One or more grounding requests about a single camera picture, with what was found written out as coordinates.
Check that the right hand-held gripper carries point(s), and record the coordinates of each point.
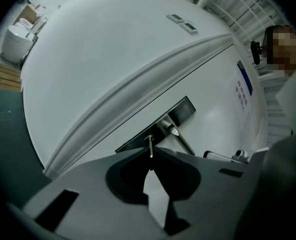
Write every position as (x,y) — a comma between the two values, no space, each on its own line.
(241,156)

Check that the blue and white wall sign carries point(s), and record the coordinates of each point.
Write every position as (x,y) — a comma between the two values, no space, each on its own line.
(245,77)

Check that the white paper notice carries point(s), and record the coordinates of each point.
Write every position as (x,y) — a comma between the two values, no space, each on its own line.
(239,99)

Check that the white wall switch panel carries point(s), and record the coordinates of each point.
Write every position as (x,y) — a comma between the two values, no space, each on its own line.
(174,17)
(189,27)

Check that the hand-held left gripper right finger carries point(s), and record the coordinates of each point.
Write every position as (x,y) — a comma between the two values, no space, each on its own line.
(190,176)

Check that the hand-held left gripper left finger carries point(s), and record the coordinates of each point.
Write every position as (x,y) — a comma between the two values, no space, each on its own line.
(112,181)

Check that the white door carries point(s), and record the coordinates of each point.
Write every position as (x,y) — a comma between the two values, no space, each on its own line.
(213,124)

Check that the brown cardboard box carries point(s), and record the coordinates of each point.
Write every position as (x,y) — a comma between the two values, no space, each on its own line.
(28,14)

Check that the white toilet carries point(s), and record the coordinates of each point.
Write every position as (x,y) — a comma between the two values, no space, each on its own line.
(30,25)

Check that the white round bin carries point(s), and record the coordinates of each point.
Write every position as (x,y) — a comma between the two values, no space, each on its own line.
(16,44)

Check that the person's head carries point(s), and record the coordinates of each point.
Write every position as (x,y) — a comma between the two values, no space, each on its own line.
(284,51)

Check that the wooden plank platform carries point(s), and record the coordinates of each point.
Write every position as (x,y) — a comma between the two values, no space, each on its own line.
(3,76)

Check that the black head-worn camera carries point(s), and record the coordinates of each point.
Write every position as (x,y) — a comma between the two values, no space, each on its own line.
(256,52)

